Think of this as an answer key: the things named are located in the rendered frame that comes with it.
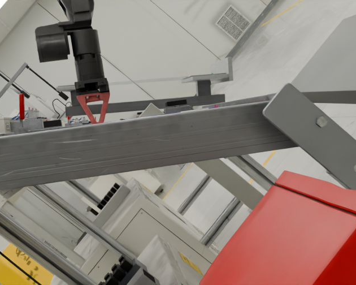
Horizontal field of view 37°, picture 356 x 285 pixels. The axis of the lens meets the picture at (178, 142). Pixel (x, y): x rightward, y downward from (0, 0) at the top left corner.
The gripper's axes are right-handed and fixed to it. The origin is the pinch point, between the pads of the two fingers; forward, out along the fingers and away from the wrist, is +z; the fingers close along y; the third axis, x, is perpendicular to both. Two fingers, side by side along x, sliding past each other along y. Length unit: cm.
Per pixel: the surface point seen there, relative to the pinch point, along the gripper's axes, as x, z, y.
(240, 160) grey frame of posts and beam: 33.7, 14.3, -21.2
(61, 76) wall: -67, -88, -759
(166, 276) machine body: 8.6, 30.4, 12.5
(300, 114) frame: 25, 2, 53
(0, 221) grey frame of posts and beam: -27.4, 19.6, -20.7
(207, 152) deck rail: 14, 5, 49
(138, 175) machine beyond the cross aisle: 21, 56, -451
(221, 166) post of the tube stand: 34, 18, -47
